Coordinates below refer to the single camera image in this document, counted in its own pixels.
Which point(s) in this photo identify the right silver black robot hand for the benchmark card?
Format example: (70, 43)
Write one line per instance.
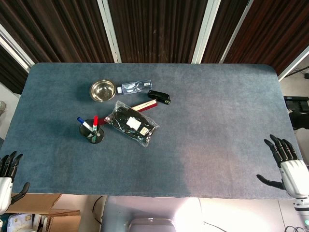
(295, 176)

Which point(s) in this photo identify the bagged black gloves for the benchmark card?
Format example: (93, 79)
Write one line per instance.
(130, 123)

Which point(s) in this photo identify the black stapler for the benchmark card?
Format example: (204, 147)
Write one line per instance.
(159, 97)

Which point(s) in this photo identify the black equipment box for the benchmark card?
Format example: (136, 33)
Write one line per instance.
(297, 104)

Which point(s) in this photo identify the grey robot torso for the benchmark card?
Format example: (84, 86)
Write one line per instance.
(135, 210)

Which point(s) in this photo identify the red marker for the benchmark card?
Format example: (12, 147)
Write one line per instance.
(95, 122)

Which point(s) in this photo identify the blue marker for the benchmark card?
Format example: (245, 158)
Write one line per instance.
(84, 123)

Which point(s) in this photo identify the black mesh pen holder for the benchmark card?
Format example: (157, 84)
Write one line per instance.
(99, 136)

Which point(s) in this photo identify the white metal post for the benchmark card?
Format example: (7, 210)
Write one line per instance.
(202, 31)
(235, 33)
(109, 31)

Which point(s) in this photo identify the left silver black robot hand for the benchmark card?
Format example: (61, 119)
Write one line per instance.
(6, 191)

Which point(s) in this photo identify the stainless steel bowl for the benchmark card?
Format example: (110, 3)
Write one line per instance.
(102, 91)

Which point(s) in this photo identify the brown cardboard box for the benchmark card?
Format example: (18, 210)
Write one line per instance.
(36, 203)

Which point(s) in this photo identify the blue tablecloth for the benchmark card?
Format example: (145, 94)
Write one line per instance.
(193, 120)

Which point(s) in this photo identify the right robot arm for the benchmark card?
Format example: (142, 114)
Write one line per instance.
(301, 210)

